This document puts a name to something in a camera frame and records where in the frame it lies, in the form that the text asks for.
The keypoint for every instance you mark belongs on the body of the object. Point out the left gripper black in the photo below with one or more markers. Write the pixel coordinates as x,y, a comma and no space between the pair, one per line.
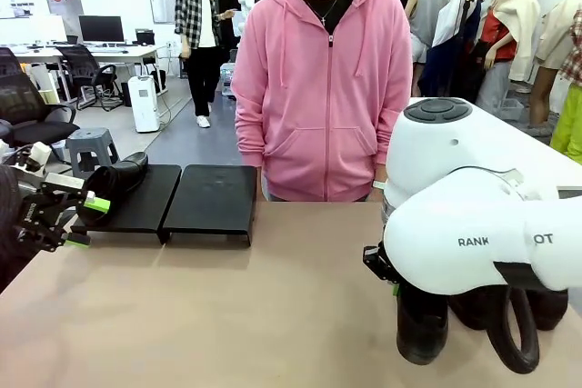
35,220

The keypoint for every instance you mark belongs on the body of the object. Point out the black leather shoe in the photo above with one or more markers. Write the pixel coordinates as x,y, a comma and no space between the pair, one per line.
113,179
420,338
473,315
554,311

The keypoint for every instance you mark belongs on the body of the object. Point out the person's right forearm pink sleeve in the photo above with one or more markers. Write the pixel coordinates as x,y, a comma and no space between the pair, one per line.
250,133

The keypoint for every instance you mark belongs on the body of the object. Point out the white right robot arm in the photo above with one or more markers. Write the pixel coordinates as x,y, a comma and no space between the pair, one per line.
454,242

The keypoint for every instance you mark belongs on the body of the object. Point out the person's left forearm pink sleeve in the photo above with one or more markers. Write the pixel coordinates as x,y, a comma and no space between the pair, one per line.
386,133

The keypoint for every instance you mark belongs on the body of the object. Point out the black shoe stand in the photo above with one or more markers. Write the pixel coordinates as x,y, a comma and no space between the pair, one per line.
145,206
209,201

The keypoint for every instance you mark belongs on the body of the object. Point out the person's left hand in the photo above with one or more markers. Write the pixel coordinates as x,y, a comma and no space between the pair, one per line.
377,195

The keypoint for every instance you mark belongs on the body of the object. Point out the white wrist watch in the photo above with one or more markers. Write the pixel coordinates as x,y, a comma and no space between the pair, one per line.
379,184

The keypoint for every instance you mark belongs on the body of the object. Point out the grey plastic stool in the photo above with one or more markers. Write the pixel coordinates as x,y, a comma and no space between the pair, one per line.
91,138

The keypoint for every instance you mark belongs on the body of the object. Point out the white air purifier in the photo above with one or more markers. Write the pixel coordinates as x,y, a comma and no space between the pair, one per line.
144,104

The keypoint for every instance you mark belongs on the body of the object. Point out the black mesh office chair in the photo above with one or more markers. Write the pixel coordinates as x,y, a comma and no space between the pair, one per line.
18,102

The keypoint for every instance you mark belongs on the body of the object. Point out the black office chair at desk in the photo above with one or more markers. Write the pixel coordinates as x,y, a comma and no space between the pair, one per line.
84,70

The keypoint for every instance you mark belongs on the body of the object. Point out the large white table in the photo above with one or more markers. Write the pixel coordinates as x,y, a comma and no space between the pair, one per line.
514,142

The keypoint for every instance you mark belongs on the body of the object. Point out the long white office desk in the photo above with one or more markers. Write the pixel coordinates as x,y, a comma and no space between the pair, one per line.
136,49

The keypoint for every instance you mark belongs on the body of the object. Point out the person in pink hoodie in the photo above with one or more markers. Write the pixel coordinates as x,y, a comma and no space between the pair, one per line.
318,88

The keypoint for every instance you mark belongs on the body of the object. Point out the black desktop printer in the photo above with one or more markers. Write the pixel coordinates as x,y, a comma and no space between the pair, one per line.
144,37

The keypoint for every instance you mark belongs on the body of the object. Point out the black computer monitor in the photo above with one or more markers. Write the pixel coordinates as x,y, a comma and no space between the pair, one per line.
101,28

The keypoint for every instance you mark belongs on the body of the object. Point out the white display panel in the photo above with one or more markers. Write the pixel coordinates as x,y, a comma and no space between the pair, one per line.
47,28

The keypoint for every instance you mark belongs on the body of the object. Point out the plastic-wrapped bottle pack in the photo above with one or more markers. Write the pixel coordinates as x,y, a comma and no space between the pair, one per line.
227,81

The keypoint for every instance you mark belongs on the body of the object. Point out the grey plastic bin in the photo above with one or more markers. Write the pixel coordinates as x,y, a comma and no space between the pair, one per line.
510,108

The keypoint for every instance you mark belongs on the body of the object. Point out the person in plaid shirt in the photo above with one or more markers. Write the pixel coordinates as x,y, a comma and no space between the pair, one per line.
188,11

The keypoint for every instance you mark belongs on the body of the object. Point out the mannequin white navy coat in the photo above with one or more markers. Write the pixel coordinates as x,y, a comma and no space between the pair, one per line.
450,29

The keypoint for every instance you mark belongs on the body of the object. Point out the mannequin grey tank top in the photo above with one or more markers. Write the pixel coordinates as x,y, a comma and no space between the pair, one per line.
427,11

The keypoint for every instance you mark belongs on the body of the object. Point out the black t-shirt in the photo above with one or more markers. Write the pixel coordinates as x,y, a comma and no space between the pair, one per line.
325,2

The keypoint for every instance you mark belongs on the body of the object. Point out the mannequin red top cream jacket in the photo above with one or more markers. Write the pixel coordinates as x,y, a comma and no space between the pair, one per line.
504,20

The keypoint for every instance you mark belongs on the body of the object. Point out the mannequin bucket hat beige jacket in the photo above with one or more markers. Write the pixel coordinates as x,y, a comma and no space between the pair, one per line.
554,29

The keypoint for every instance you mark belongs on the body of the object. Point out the grey wall cabinet red sign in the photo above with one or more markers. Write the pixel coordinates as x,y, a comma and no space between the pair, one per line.
63,6

